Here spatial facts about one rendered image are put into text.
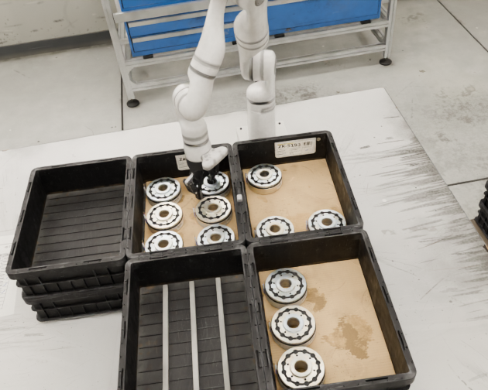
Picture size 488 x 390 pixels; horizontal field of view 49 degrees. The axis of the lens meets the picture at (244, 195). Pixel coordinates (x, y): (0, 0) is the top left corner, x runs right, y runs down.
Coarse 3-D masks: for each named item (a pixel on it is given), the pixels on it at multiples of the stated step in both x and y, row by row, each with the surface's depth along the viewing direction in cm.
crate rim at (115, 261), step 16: (96, 160) 161; (112, 160) 161; (128, 160) 160; (32, 176) 158; (128, 176) 155; (128, 192) 150; (128, 208) 146; (16, 240) 141; (112, 256) 134; (16, 272) 133; (32, 272) 133; (48, 272) 134; (64, 272) 134
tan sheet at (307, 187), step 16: (320, 160) 168; (288, 176) 164; (304, 176) 164; (320, 176) 163; (288, 192) 160; (304, 192) 159; (320, 192) 158; (256, 208) 156; (272, 208) 155; (288, 208) 155; (304, 208) 154; (320, 208) 154; (336, 208) 153; (256, 224) 151; (304, 224) 150
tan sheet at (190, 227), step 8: (184, 192) 163; (184, 200) 160; (192, 200) 160; (200, 200) 160; (232, 200) 159; (184, 208) 158; (192, 208) 158; (232, 208) 157; (184, 216) 156; (192, 216) 156; (232, 216) 154; (184, 224) 154; (192, 224) 153; (232, 224) 152; (176, 232) 152; (184, 232) 151; (192, 232) 151; (144, 240) 151; (184, 240) 149; (192, 240) 149
